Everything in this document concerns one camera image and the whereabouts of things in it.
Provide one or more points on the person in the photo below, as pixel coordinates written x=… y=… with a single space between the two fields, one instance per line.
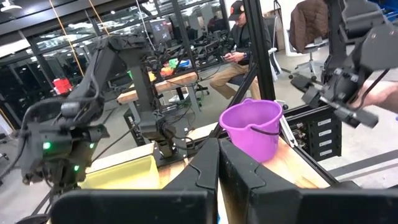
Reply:
x=239 y=37

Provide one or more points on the red box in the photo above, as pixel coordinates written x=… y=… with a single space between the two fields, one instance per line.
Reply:
x=62 y=86

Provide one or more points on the brown jacket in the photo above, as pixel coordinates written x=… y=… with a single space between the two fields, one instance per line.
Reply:
x=308 y=21

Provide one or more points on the yellow plastic bin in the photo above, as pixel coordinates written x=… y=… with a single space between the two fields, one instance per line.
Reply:
x=124 y=175

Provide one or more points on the person's forearm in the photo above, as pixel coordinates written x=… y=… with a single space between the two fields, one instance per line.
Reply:
x=382 y=93

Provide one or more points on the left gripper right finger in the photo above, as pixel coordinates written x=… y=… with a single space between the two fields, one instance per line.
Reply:
x=264 y=199

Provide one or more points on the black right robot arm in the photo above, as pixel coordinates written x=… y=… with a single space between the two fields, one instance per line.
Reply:
x=141 y=77

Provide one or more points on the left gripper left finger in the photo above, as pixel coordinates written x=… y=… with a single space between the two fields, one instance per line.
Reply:
x=186 y=193

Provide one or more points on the wooden workbench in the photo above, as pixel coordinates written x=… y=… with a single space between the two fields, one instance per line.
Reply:
x=174 y=82

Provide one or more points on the purple plastic bucket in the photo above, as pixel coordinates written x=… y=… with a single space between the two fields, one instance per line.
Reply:
x=248 y=130

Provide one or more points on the grey office chair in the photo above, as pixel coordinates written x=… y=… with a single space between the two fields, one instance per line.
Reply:
x=311 y=63

